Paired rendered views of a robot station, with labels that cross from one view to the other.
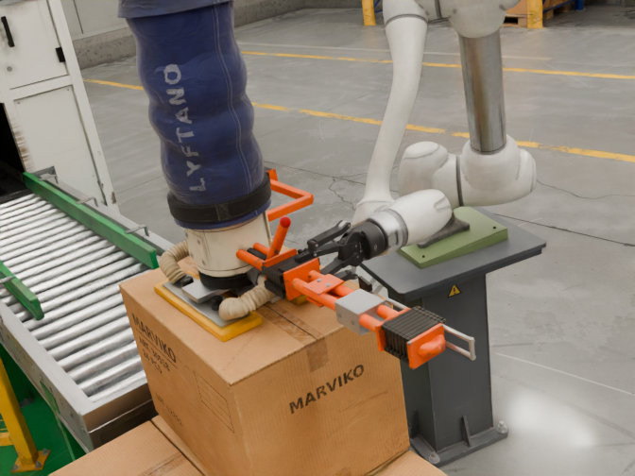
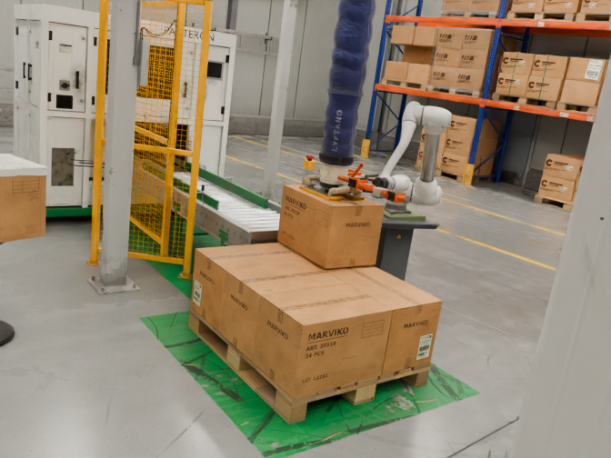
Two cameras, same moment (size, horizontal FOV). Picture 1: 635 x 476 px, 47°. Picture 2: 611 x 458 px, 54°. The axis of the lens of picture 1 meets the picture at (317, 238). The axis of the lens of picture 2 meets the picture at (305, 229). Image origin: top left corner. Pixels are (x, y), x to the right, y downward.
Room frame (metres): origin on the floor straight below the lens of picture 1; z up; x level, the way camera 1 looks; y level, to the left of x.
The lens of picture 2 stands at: (-2.35, 0.54, 1.73)
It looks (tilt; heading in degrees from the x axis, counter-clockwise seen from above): 15 degrees down; 357
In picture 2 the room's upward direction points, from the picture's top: 8 degrees clockwise
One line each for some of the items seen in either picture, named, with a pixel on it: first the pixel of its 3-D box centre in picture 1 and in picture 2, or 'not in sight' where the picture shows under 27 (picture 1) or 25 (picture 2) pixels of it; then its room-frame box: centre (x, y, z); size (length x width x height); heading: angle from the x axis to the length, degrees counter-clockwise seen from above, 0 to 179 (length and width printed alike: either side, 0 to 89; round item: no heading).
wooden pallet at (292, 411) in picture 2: not in sight; (303, 343); (1.07, 0.27, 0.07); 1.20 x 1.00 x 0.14; 34
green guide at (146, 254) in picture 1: (86, 209); (225, 182); (3.21, 1.05, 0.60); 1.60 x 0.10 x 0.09; 34
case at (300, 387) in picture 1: (259, 363); (328, 224); (1.49, 0.19, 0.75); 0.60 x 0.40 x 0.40; 31
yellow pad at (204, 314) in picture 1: (203, 297); (320, 190); (1.45, 0.28, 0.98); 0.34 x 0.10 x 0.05; 33
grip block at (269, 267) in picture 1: (292, 273); (357, 183); (1.29, 0.06, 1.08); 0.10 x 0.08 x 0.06; 123
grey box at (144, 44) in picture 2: not in sight; (140, 62); (1.90, 1.58, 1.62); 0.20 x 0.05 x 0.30; 34
